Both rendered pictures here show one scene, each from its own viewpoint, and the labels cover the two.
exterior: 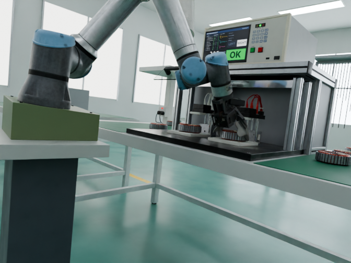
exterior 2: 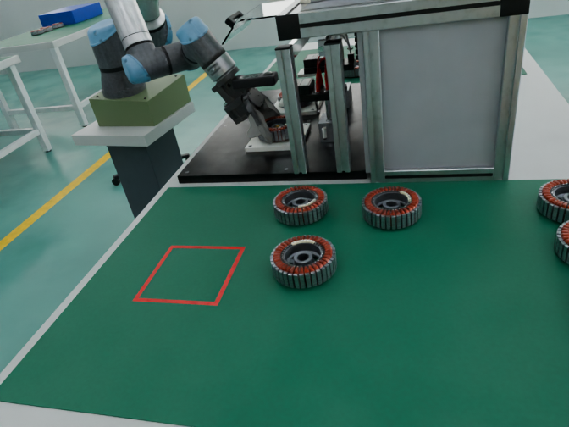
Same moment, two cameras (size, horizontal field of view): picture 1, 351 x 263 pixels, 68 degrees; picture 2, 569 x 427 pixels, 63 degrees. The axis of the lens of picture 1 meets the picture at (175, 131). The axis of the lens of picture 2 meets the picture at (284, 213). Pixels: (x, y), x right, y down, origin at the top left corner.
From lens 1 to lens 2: 1.46 m
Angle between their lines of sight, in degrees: 66
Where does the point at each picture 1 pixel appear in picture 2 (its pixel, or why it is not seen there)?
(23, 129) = (102, 118)
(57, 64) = (103, 60)
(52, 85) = (107, 79)
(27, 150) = (92, 139)
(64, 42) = (98, 38)
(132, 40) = not seen: outside the picture
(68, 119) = (125, 108)
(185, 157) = not seen: hidden behind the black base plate
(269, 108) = not seen: hidden behind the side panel
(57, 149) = (108, 139)
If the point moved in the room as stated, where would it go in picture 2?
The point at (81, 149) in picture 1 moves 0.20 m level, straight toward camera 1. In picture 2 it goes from (124, 139) to (69, 164)
